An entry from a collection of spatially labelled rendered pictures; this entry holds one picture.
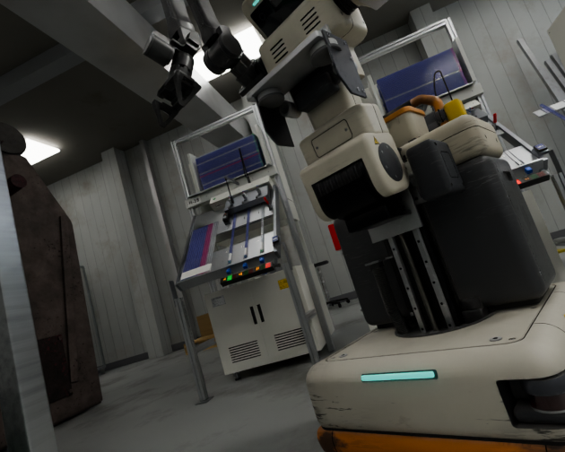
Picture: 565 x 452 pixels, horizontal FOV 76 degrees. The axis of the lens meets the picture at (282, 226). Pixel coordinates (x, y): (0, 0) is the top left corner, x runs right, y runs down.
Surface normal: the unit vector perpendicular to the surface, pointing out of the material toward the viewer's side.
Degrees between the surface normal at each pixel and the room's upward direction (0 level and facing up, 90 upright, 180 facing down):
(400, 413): 90
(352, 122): 98
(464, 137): 90
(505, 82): 90
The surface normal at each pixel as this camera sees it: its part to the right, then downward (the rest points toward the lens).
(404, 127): -0.67, 0.12
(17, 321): 0.92, -0.33
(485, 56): -0.26, -0.08
